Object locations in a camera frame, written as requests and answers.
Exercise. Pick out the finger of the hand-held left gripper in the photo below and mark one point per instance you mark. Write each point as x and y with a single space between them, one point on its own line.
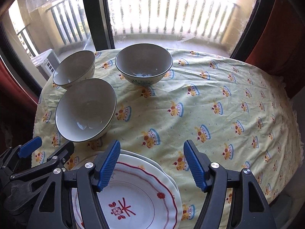
31 146
59 155

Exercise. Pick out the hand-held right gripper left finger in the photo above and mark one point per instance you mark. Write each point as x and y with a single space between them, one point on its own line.
108 164

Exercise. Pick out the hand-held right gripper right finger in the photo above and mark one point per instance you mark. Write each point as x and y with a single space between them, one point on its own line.
195 167

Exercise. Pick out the white beaded rim plate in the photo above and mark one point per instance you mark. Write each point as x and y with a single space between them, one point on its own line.
179 200

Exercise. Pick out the red flower print plate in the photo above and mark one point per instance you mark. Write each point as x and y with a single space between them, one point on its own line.
143 195

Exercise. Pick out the white bowl with dark rim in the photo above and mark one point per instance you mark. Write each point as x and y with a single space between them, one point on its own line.
85 111
144 64
73 70

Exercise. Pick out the red curtain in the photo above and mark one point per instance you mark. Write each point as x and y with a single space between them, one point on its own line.
281 40
16 93

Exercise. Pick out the yellow printed tablecloth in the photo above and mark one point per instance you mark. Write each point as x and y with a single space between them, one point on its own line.
202 105

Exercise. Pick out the white air conditioner unit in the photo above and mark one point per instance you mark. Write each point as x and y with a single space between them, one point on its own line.
46 62

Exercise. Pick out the balcony railing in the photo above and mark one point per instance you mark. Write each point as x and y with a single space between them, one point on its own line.
69 21

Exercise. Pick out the dark window frame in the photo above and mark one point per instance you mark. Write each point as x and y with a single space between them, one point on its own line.
97 16

